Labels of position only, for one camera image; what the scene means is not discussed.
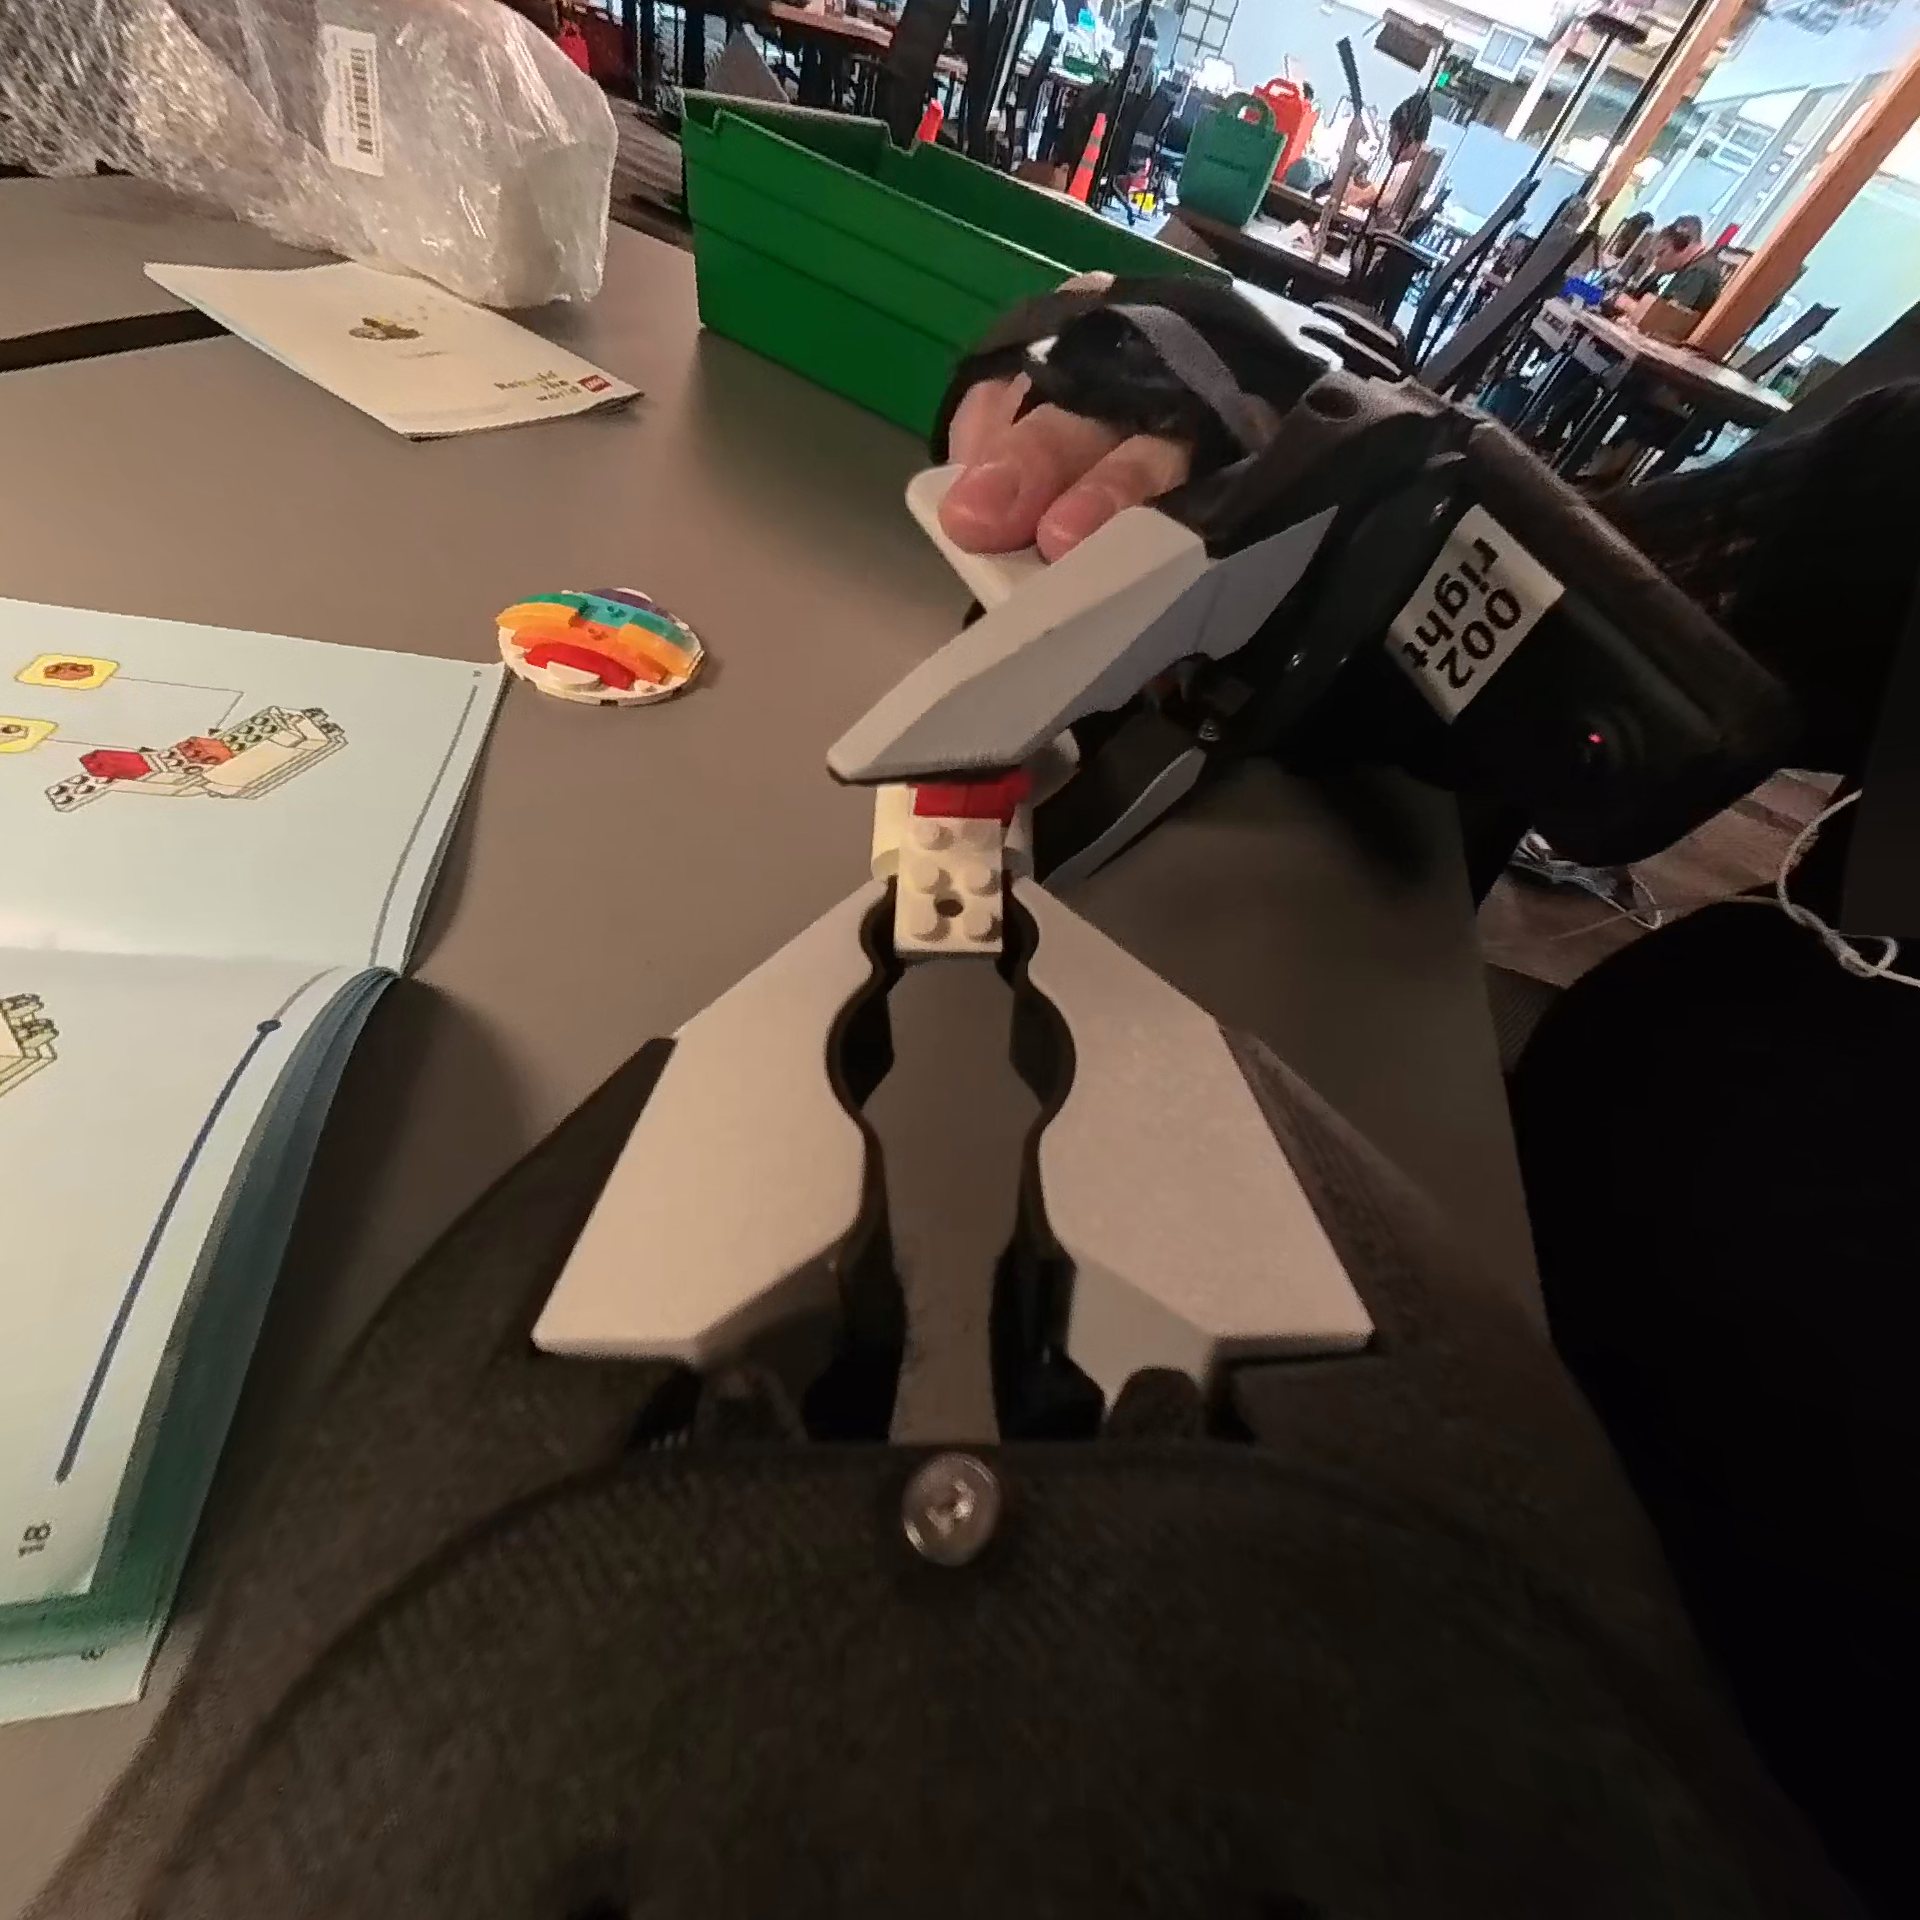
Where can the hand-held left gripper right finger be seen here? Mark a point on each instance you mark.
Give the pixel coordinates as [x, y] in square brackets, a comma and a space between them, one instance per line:
[1201, 1186]

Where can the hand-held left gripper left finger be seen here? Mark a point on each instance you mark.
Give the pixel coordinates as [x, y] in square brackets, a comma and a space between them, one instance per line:
[706, 1186]

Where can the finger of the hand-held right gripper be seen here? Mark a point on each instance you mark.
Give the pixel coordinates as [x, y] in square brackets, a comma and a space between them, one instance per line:
[1049, 661]
[1141, 805]

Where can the white lego build red top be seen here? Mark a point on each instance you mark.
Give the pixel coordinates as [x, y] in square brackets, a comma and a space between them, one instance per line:
[944, 886]

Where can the round rainbow lego disc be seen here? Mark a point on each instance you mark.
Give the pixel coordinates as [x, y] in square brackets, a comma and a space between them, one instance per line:
[598, 643]

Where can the person's right hand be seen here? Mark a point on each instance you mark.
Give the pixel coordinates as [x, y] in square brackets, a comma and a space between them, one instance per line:
[1049, 482]

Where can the orange traffic cone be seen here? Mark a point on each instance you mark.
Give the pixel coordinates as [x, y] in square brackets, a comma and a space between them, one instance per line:
[1085, 159]

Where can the green plastic bin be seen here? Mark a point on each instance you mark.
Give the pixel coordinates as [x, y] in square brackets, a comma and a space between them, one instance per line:
[842, 257]

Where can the open light blue instruction booklet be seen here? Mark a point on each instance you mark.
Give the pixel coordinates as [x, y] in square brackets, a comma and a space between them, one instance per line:
[195, 1050]

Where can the person's dark clothed leg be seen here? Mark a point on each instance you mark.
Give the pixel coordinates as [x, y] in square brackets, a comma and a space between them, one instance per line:
[1727, 1350]

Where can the closed white instruction booklet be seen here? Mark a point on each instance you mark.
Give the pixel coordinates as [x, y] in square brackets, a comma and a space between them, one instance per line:
[390, 345]

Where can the clear bubble wrap bag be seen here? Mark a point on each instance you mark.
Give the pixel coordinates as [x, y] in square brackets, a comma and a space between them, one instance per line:
[303, 118]

